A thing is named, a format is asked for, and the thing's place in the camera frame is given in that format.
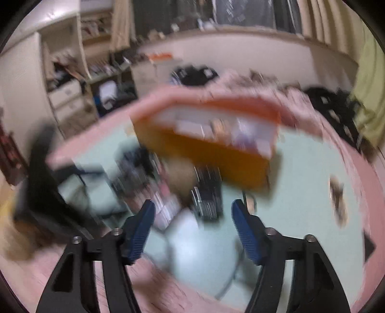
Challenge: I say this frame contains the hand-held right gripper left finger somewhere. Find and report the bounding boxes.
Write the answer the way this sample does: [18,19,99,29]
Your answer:
[35,199,156,313]

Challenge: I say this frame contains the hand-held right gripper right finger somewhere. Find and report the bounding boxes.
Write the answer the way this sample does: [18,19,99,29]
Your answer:
[231,199,351,313]

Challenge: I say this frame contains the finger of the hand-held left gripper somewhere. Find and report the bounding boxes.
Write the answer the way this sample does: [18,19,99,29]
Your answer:
[51,164,104,183]

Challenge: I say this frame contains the black striped pouch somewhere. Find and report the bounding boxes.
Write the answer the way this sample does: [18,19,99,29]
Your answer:
[191,167,225,222]

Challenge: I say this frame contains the beige soft pouch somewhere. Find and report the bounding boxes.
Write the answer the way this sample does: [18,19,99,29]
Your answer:
[167,161,197,203]

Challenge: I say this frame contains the orange cardboard box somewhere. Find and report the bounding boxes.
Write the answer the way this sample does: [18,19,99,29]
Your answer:
[132,99,282,192]

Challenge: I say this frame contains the dark blurred items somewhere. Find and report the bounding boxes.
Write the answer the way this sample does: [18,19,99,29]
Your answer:
[116,147,158,195]

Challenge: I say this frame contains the light green tray table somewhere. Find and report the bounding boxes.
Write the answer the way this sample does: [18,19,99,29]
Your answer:
[56,120,376,306]

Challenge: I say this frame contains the white shelf cabinet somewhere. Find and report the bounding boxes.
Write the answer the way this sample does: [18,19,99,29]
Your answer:
[38,21,98,137]

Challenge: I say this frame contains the small brown trinket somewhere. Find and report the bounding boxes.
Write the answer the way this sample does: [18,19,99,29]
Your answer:
[328,175,349,227]

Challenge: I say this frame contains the orange tissue box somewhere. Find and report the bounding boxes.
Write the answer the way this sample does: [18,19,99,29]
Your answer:
[148,52,174,63]

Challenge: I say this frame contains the black printed clothes pile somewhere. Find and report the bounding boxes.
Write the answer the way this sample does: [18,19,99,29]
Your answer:
[171,65,218,87]

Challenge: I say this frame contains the black clothes heap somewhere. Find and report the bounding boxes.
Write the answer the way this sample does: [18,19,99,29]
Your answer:
[302,87,372,152]

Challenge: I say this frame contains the light green hanging garment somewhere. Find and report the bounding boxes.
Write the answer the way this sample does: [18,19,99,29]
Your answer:
[350,28,385,146]

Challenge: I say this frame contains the beige curtain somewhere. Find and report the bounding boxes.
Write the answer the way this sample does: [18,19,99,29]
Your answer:
[296,0,366,62]

